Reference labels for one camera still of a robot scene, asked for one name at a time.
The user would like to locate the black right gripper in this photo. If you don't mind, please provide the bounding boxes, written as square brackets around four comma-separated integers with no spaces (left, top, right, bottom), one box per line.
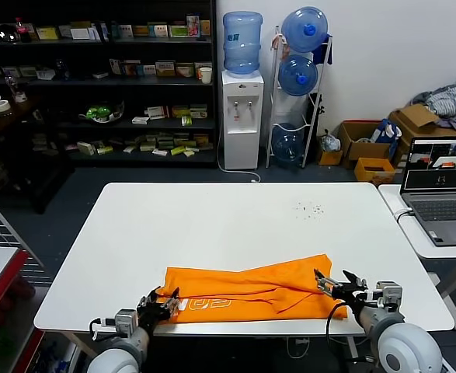
[313,267,376,314]

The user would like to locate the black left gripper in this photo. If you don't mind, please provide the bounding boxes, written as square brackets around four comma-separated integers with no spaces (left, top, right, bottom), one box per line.
[136,286,181,329]

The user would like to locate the orange t-shirt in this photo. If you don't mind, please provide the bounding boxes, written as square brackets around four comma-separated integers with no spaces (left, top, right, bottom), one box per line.
[161,253,349,325]

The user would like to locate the grey clothes pile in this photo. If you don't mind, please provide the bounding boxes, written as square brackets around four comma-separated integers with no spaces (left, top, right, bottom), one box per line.
[409,85,456,129]

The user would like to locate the large white work table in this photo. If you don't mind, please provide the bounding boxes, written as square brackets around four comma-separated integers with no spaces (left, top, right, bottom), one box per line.
[33,181,456,373]

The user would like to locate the scattered dark crumbs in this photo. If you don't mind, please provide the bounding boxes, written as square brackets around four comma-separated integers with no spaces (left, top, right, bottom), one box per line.
[291,200,325,218]

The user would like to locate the small white side table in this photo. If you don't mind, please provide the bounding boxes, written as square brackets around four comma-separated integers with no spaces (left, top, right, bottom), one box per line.
[378,184,456,331]

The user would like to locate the yellow cardboard box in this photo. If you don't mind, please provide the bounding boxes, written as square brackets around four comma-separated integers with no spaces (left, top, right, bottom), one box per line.
[353,157,396,187]

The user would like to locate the grey laptop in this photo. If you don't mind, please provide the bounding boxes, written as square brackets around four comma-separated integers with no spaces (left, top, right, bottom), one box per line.
[400,138,456,248]

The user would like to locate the small orange cardboard box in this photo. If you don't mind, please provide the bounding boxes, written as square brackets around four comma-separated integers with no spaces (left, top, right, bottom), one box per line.
[317,148,344,167]

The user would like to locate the open brown cardboard box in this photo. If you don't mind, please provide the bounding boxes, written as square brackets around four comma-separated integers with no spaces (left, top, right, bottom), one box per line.
[338,120,394,171]

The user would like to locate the white plastic bag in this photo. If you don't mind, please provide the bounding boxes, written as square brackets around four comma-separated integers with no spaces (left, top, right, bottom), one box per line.
[319,131,342,153]

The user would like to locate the blue and white bag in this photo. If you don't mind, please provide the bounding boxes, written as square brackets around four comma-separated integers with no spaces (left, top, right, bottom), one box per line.
[369,118,402,156]

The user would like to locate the white water dispenser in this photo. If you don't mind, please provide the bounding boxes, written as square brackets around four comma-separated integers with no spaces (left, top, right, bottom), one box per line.
[221,71,265,171]

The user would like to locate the black tripod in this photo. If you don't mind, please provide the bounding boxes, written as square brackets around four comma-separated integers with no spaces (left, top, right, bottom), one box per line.
[308,92,325,156]

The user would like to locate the large flapped cardboard box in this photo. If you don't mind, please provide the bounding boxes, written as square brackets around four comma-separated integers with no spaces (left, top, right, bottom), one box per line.
[388,103,456,168]

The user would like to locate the red and white box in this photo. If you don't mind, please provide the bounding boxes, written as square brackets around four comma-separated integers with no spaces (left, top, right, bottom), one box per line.
[145,106,170,120]

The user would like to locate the black shelving unit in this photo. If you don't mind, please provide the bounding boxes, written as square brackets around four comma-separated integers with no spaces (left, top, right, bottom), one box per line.
[0,0,219,170]

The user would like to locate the bowl of green fruit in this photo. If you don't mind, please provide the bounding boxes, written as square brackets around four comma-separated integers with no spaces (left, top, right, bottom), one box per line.
[78,100,126,125]

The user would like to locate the white metal jug rack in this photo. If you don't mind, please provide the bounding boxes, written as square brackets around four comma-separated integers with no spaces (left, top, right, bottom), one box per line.
[265,25,334,169]

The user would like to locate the olive yellow medicine box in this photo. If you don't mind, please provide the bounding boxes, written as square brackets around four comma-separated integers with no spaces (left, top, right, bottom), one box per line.
[155,61,177,78]

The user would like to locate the dark blue cloth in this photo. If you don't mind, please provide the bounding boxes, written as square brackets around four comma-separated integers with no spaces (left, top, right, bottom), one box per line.
[312,34,334,66]

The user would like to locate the dark brown desk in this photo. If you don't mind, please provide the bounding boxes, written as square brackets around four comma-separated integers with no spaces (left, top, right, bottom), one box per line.
[0,95,77,214]

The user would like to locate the pink hanging rag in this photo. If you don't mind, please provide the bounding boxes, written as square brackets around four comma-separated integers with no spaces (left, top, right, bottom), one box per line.
[270,33,290,54]

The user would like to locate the blue water jug with label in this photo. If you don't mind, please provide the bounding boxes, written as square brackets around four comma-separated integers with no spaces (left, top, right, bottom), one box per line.
[222,11,263,77]

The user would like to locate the wide white medicine box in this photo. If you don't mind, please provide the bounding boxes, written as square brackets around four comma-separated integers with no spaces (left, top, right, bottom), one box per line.
[71,26,100,40]

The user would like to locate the cola bottle red cap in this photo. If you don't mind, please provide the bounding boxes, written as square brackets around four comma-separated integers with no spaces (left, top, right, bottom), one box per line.
[14,16,33,44]

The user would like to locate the shiny dark glass bowl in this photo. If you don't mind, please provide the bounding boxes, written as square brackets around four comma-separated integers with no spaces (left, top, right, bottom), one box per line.
[0,23,19,43]

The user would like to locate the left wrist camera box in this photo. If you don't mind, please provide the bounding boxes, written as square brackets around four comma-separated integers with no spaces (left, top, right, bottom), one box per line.
[113,309,139,337]

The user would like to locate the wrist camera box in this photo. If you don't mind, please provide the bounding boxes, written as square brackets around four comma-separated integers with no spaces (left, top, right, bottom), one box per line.
[113,309,139,337]
[374,281,404,310]

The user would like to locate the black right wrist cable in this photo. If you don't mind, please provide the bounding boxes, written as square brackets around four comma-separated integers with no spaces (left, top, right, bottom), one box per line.
[325,301,376,364]

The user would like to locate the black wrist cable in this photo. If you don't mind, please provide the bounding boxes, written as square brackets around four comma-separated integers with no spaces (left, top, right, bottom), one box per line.
[89,317,116,342]
[325,301,376,364]

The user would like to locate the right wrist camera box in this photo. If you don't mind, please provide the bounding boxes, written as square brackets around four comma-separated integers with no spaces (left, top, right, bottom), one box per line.
[374,281,404,310]

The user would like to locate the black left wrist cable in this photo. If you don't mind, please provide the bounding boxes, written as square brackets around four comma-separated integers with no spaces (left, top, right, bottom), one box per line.
[89,317,116,342]

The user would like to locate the white dispenser power cable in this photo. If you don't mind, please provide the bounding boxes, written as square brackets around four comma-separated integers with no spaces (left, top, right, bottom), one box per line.
[216,126,262,183]

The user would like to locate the white wire grid panel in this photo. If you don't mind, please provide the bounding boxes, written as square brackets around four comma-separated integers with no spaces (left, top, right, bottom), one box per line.
[0,186,54,284]

